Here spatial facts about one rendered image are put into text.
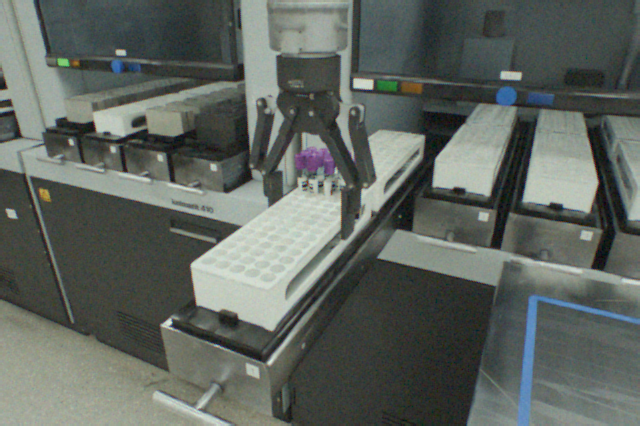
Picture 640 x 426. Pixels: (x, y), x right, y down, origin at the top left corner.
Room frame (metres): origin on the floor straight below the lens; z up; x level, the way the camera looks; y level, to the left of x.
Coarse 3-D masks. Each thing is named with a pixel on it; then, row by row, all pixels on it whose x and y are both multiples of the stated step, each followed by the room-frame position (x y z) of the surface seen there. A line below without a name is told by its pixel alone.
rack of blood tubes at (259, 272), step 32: (320, 192) 0.60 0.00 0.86; (256, 224) 0.50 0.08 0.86; (288, 224) 0.50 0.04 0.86; (320, 224) 0.50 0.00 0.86; (224, 256) 0.42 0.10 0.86; (256, 256) 0.42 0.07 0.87; (288, 256) 0.42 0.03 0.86; (320, 256) 0.51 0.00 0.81; (224, 288) 0.38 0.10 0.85; (256, 288) 0.36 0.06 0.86; (288, 288) 0.44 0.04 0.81; (256, 320) 0.36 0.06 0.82
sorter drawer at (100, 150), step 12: (96, 132) 1.12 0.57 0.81; (108, 132) 1.08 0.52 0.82; (84, 144) 1.09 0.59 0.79; (96, 144) 1.07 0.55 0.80; (108, 144) 1.05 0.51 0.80; (120, 144) 1.05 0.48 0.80; (84, 156) 1.09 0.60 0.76; (96, 156) 1.07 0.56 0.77; (108, 156) 1.05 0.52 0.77; (120, 156) 1.04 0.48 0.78; (84, 168) 1.03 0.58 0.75; (96, 168) 1.02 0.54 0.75; (108, 168) 1.06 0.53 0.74; (120, 168) 1.04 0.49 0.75
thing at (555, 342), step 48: (528, 288) 0.42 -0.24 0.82; (576, 288) 0.42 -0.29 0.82; (624, 288) 0.42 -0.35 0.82; (528, 336) 0.34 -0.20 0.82; (576, 336) 0.34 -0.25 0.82; (624, 336) 0.34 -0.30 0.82; (480, 384) 0.28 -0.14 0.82; (528, 384) 0.28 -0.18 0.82; (576, 384) 0.28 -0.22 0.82; (624, 384) 0.28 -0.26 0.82
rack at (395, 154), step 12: (384, 132) 0.93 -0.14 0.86; (396, 132) 0.92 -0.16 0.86; (372, 144) 0.84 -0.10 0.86; (384, 144) 0.84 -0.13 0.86; (396, 144) 0.84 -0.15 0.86; (408, 144) 0.85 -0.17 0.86; (420, 144) 0.87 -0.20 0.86; (372, 156) 0.77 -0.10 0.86; (384, 156) 0.77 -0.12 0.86; (396, 156) 0.77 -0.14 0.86; (408, 156) 0.79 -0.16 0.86; (420, 156) 0.88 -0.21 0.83; (384, 168) 0.70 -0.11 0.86; (396, 168) 0.72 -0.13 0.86; (408, 168) 0.80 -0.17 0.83; (384, 180) 0.66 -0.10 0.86; (396, 180) 0.79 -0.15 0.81; (372, 192) 0.64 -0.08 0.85; (384, 192) 0.73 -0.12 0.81; (372, 204) 0.64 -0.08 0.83
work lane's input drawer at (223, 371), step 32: (384, 224) 0.62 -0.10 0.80; (352, 256) 0.52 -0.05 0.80; (320, 288) 0.44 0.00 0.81; (352, 288) 0.50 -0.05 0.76; (192, 320) 0.37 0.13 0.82; (224, 320) 0.37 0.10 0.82; (288, 320) 0.37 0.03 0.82; (320, 320) 0.41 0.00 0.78; (192, 352) 0.35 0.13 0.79; (224, 352) 0.34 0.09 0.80; (256, 352) 0.33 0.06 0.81; (288, 352) 0.35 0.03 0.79; (224, 384) 0.34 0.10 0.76; (256, 384) 0.32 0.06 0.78; (192, 416) 0.30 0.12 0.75
